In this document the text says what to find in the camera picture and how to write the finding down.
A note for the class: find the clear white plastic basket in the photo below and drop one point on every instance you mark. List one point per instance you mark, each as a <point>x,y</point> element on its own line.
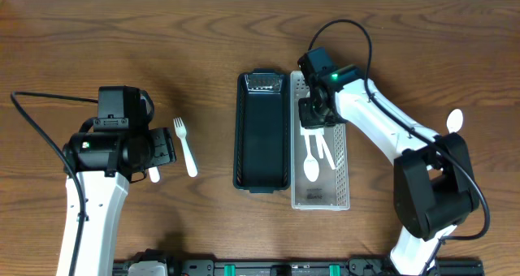
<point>331,190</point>

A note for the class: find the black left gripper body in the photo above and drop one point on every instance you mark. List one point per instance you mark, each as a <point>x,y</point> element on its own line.
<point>163,146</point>

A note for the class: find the white plastic spoon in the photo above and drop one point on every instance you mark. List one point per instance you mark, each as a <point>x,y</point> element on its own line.
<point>327,152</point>
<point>311,165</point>
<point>319,147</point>
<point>454,121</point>

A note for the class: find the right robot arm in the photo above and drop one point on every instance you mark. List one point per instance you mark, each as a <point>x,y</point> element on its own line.
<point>434,186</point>

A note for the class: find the dark green plastic basket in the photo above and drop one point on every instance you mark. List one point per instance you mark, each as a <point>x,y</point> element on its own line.
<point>262,143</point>

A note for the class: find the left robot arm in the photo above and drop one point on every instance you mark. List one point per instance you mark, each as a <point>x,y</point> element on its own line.
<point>103,164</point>

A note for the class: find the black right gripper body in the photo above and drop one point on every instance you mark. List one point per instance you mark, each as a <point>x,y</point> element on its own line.
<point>310,116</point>

